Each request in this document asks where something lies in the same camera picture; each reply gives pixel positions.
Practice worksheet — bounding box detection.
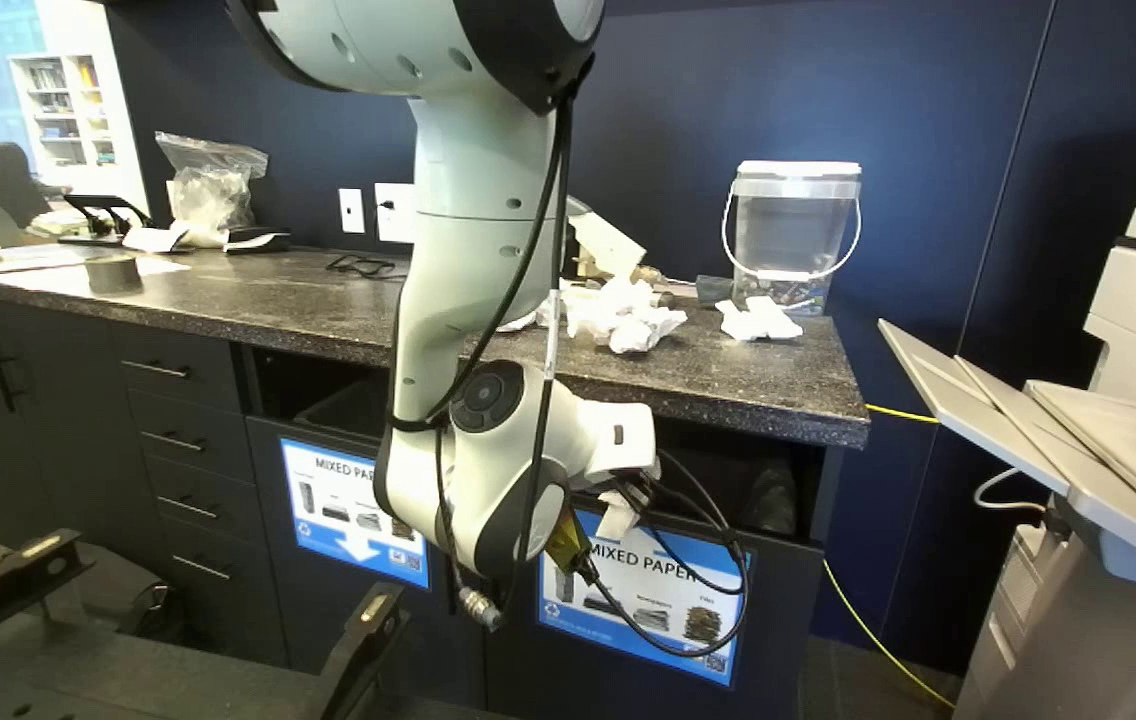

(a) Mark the white cable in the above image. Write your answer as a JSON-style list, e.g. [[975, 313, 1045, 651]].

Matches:
[[970, 459, 1056, 519]]

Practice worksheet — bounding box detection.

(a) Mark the small black white tool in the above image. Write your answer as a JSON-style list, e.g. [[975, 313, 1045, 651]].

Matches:
[[225, 227, 292, 258]]

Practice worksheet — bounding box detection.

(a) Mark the blue mixed paper sign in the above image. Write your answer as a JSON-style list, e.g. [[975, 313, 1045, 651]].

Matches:
[[532, 496, 756, 690], [277, 432, 436, 597]]

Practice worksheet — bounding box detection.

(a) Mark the white cubby shelf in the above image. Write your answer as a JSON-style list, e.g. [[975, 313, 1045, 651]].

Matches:
[[6, 53, 127, 175]]

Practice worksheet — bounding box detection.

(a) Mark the black cabinet door handle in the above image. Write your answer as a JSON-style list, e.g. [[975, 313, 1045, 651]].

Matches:
[[0, 342, 29, 420]]

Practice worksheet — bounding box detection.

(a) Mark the clear plastic bag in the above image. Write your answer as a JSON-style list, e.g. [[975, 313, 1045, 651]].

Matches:
[[154, 129, 273, 251]]

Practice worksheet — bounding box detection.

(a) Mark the clear plastic cup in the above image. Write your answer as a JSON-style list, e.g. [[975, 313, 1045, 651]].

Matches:
[[716, 157, 869, 320]]

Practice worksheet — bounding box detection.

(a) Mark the black bin door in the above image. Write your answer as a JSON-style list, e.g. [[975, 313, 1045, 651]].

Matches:
[[477, 469, 830, 720], [239, 412, 487, 712]]

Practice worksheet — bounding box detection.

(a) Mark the black counter cabinet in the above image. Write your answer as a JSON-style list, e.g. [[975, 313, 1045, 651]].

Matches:
[[0, 274, 874, 720]]

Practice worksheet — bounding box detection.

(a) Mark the orange wrist camera bar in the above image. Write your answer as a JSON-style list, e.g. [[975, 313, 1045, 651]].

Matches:
[[546, 507, 599, 578]]

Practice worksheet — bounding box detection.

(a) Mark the small crumpled white paper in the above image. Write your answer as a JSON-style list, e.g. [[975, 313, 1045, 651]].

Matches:
[[558, 274, 626, 342]]

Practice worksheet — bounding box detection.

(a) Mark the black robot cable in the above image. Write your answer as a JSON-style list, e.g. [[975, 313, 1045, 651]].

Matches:
[[384, 76, 756, 661]]

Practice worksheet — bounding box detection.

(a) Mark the large printed paper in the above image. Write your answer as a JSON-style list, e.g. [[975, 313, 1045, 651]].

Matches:
[[599, 274, 694, 358]]

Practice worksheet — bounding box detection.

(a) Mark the bin with black liner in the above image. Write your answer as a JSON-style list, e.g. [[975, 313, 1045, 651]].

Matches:
[[645, 409, 799, 544]]

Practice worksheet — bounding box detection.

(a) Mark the yellow cable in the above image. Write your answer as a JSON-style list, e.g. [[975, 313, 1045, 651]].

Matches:
[[818, 395, 962, 712]]

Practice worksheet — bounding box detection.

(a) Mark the black office chair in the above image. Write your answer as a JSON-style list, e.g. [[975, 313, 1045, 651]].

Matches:
[[0, 522, 418, 720]]

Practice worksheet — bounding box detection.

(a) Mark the large white office printer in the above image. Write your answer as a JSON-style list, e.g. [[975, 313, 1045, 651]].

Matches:
[[875, 116, 1136, 720]]

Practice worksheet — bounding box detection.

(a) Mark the seated person in background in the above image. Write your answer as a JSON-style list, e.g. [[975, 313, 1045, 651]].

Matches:
[[0, 140, 60, 232]]

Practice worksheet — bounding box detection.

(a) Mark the small white wall outlet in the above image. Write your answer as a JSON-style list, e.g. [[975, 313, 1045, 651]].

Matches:
[[333, 185, 374, 239]]

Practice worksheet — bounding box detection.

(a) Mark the white paper pile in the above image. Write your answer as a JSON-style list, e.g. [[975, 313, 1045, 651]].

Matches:
[[120, 215, 196, 258]]

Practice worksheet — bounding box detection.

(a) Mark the metal drawer handle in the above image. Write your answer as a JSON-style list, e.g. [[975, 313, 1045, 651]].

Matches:
[[117, 350, 191, 384], [168, 550, 237, 588], [154, 492, 225, 528], [137, 425, 209, 459]]

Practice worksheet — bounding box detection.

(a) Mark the large white wall plate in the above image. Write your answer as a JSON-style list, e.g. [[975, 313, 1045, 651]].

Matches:
[[374, 181, 422, 246]]

